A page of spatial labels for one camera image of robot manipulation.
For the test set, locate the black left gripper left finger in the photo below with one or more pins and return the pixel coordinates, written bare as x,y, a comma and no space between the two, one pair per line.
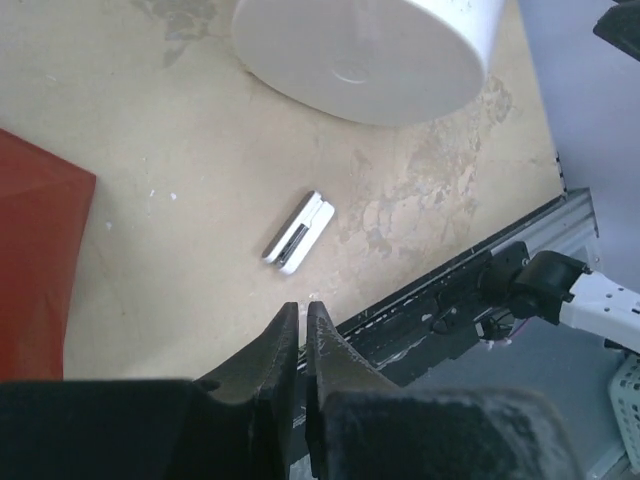
233,423

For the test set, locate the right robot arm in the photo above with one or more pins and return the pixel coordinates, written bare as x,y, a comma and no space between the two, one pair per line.
587,56

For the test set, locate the aluminium frame rail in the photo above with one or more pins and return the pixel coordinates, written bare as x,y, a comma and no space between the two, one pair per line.
565,224

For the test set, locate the white cylindrical bin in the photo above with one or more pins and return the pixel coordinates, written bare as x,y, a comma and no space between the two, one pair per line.
375,62

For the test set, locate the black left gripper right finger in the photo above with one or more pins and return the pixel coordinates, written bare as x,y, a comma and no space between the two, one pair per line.
360,425

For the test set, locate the small white stapler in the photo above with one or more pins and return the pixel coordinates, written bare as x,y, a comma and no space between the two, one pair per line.
293,242

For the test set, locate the green plastic basket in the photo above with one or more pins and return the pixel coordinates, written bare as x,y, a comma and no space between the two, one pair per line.
624,395

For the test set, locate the red paper bag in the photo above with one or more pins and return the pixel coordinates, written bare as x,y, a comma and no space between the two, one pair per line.
45,204

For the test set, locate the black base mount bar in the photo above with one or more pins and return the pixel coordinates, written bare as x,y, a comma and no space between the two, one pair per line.
432,319

